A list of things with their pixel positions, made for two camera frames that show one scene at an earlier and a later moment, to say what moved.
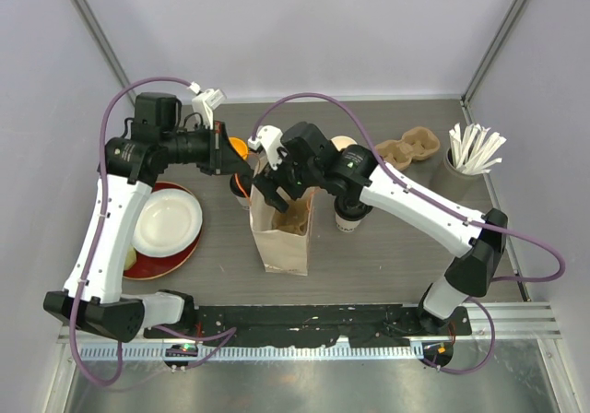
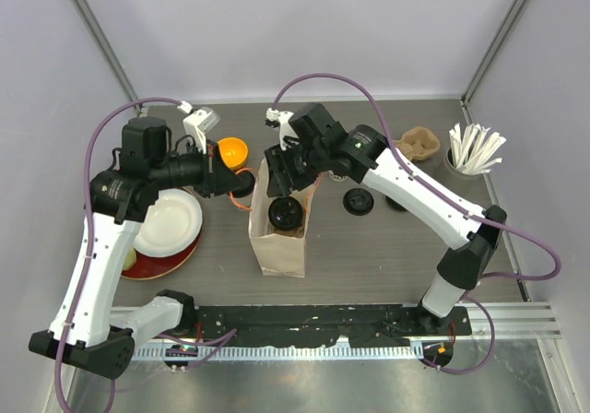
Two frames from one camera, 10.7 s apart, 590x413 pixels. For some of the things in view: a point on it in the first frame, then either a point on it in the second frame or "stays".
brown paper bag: [282, 237] stays
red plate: [147, 266] stays
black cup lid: [350, 208] → [286, 212]
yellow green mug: [130, 258] stays
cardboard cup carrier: [415, 144] stays
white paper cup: [345, 225] → [298, 233]
